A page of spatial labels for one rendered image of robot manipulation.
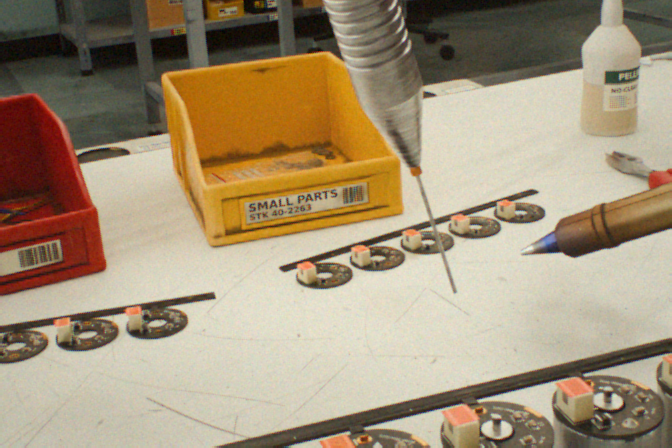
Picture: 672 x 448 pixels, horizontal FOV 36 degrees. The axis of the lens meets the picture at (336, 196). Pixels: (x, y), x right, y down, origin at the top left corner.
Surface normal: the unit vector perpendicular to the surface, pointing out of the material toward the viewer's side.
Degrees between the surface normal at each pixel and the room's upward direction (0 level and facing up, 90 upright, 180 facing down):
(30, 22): 90
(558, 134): 0
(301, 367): 0
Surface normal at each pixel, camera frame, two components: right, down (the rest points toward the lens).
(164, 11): 0.42, 0.29
